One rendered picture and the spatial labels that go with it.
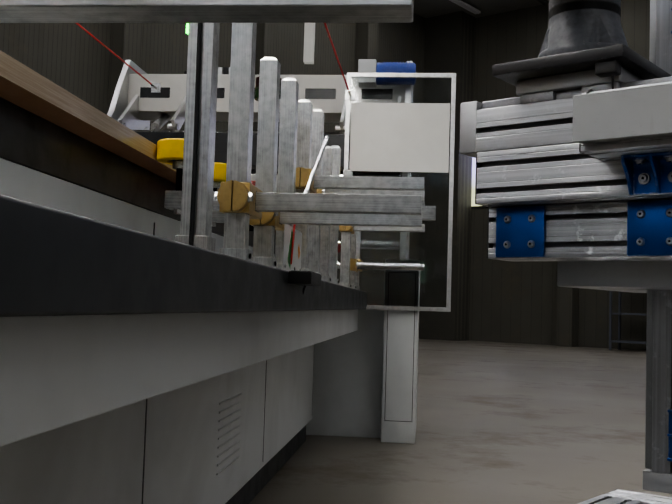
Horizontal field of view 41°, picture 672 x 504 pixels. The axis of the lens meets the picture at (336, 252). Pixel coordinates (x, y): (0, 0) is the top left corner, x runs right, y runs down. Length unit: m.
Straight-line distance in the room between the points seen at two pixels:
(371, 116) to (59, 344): 3.59
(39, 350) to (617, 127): 0.86
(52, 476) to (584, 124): 0.90
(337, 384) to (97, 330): 3.55
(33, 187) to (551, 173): 0.79
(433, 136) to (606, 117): 2.99
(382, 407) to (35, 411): 3.56
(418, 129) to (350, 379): 1.25
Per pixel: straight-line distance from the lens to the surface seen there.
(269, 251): 1.71
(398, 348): 4.25
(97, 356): 0.90
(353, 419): 4.41
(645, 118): 1.31
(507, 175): 1.52
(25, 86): 1.11
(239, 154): 1.49
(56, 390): 0.81
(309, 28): 4.83
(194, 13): 0.53
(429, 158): 4.27
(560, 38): 1.53
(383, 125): 4.31
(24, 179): 1.21
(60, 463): 1.37
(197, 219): 1.22
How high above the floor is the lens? 0.63
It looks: 3 degrees up
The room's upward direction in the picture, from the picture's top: 2 degrees clockwise
